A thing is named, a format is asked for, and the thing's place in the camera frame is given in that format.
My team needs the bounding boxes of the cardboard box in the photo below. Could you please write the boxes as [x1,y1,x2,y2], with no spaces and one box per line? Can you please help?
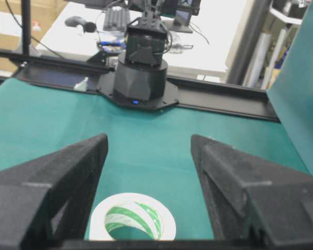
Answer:
[0,0,66,72]

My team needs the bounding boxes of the black handheld scanner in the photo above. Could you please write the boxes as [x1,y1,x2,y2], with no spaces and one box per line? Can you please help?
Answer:
[65,16,96,33]

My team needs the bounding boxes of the black vertical pole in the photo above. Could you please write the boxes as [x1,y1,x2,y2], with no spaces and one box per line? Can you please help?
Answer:
[21,0,31,56]

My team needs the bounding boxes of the black aluminium frame rail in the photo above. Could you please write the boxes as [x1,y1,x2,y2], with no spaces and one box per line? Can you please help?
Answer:
[0,49,279,122]

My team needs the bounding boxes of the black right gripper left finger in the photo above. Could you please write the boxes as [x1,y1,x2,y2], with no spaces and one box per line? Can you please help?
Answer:
[0,133,108,249]

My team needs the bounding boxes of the black keyboard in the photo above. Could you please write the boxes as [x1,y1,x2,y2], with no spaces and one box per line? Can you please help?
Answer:
[103,8,131,32]

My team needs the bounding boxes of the black monitor with stand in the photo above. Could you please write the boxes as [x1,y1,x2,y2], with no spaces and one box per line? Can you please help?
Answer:
[162,0,201,33]

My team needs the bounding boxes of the white duct tape roll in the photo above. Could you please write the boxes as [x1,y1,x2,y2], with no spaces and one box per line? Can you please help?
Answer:
[89,193,177,241]

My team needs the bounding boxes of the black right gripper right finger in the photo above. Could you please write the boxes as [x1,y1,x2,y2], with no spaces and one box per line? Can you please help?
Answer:
[191,134,313,249]

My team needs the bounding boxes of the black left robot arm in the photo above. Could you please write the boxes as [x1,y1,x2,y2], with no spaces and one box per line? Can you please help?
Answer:
[96,1,179,111]

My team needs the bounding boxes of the white desk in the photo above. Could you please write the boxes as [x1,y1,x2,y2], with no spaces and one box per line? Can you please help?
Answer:
[39,1,246,77]

